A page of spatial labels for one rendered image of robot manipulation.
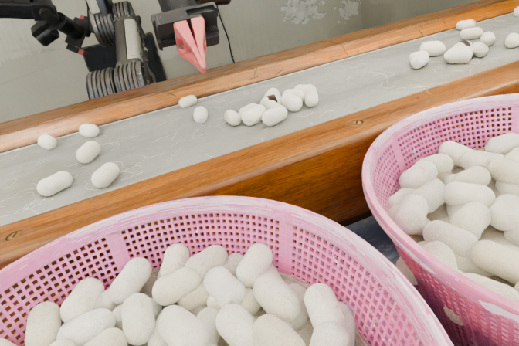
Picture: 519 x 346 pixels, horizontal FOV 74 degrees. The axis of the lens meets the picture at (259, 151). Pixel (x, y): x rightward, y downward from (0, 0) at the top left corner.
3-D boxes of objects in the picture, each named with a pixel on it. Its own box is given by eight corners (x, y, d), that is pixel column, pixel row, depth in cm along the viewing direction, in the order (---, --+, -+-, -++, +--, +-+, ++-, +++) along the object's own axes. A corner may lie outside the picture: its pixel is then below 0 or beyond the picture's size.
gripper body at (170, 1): (218, 9, 53) (204, -23, 56) (153, 23, 51) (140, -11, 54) (219, 40, 59) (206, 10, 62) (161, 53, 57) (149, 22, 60)
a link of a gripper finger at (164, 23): (218, 52, 50) (199, 6, 53) (169, 63, 48) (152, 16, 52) (220, 81, 56) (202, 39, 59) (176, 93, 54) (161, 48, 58)
